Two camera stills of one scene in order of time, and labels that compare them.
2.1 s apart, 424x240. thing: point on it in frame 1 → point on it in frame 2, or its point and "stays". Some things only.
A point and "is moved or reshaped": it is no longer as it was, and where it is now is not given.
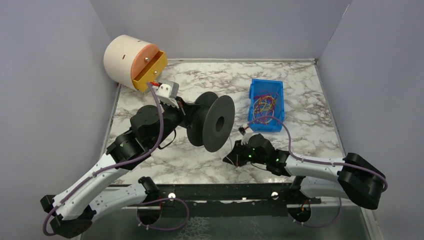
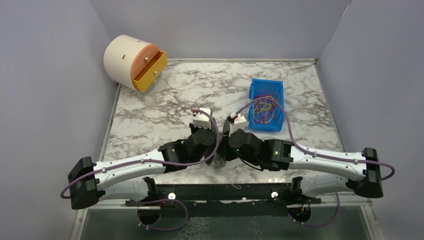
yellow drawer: x=151 y=71 stays
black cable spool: x=214 y=122 is moved or reshaped
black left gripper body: x=187 y=110 → x=214 y=153
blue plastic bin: x=258 y=85 stays
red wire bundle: x=264 y=106 stays
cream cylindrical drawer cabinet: x=132 y=63 stays
